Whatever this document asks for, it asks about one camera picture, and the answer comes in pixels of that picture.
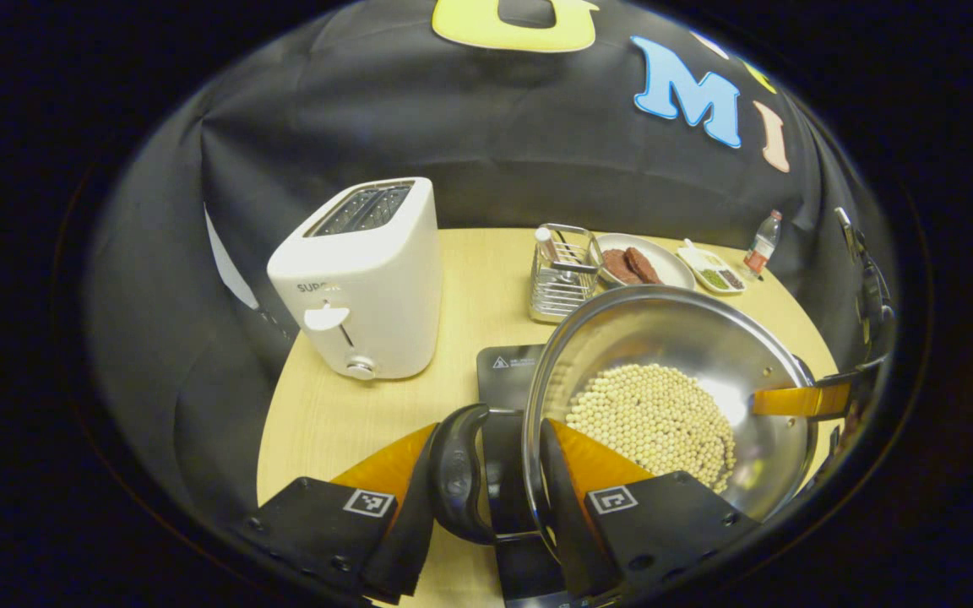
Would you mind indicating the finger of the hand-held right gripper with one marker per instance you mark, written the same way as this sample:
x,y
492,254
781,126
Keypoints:
x,y
799,401

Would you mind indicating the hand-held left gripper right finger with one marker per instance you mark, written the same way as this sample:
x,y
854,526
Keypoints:
x,y
567,523

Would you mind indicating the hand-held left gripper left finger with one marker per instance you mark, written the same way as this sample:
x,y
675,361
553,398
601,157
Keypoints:
x,y
410,549

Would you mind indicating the black induction cooktop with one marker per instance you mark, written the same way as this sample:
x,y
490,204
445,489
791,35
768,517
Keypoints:
x,y
508,371

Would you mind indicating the clear water bottle red label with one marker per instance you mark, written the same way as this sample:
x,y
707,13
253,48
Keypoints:
x,y
762,249

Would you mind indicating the pile of soybeans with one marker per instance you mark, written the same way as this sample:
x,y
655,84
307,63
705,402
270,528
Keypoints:
x,y
655,422

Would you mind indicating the heap of dark red beans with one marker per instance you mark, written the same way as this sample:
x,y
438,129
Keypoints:
x,y
732,278

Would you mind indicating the heap of green beans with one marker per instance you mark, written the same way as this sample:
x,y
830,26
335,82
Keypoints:
x,y
713,279

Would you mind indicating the white divided dish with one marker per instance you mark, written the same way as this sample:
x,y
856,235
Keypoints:
x,y
693,257

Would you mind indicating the white oval plate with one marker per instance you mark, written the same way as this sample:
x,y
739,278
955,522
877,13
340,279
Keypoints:
x,y
672,270

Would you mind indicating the brown meat slice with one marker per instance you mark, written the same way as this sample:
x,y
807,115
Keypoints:
x,y
617,266
644,264

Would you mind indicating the white toaster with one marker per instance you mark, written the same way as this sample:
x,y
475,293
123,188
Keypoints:
x,y
368,279

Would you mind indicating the pink white stick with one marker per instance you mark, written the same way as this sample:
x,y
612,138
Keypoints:
x,y
546,245

